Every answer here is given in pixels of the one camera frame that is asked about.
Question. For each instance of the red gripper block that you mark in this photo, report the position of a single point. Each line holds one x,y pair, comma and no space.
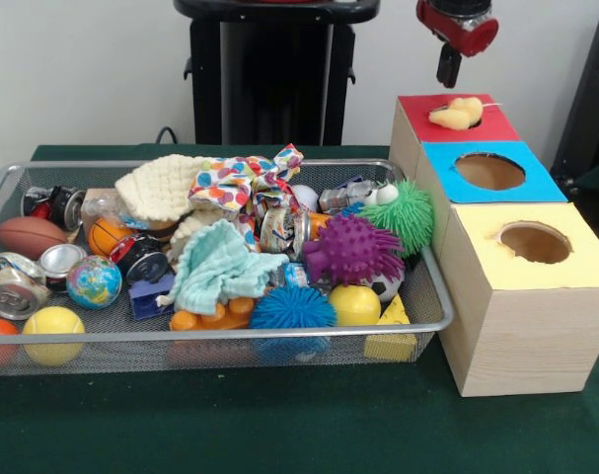
459,29

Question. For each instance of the pale yellow plush toy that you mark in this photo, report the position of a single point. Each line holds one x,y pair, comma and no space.
454,116

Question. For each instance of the green spiky ball with eyes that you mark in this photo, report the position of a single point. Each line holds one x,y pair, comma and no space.
407,217

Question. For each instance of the colourful patterned cloth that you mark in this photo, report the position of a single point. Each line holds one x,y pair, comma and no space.
235,178

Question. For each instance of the cream white cloth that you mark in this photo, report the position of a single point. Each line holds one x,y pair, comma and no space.
156,190

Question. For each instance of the wooden box with three holes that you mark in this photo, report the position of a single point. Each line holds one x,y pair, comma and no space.
521,336

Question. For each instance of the shallow clear mesh bin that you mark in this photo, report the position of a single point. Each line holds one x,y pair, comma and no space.
230,353

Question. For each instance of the black chair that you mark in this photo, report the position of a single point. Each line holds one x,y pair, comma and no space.
590,99

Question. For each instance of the silver toy robot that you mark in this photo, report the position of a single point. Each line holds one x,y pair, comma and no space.
346,195

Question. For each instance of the purple spiky toy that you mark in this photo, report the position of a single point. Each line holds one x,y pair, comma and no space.
353,252

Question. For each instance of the crushed silver drink can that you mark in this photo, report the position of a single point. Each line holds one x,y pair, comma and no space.
283,228

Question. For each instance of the blue spiky ball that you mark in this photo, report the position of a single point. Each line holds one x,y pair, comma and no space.
293,307

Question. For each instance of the light blue cloth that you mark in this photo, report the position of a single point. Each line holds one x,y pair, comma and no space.
220,266

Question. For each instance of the yellow ball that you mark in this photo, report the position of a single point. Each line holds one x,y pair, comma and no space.
53,328

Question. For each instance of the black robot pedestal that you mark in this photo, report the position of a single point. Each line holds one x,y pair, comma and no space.
259,74

